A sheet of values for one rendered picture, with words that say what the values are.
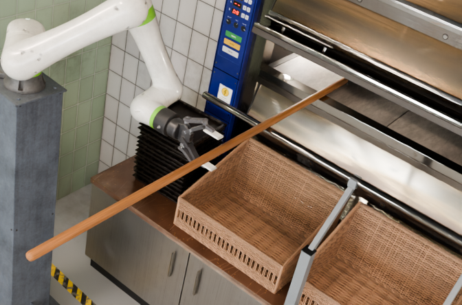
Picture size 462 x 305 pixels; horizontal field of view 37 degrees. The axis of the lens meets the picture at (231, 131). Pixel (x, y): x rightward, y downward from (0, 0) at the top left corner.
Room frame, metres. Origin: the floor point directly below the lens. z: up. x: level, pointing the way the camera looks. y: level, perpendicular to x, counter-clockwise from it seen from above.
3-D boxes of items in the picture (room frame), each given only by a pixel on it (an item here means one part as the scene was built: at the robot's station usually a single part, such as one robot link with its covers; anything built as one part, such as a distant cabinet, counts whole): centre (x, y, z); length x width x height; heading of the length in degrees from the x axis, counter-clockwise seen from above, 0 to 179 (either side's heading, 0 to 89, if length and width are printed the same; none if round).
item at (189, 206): (2.37, -0.20, 0.72); 0.56 x 0.49 x 0.28; 59
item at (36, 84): (2.20, 0.83, 1.23); 0.26 x 0.15 x 0.06; 55
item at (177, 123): (2.10, 0.17, 1.19); 0.09 x 0.07 x 0.08; 58
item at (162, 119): (2.15, 0.23, 1.19); 0.12 x 0.06 x 0.09; 148
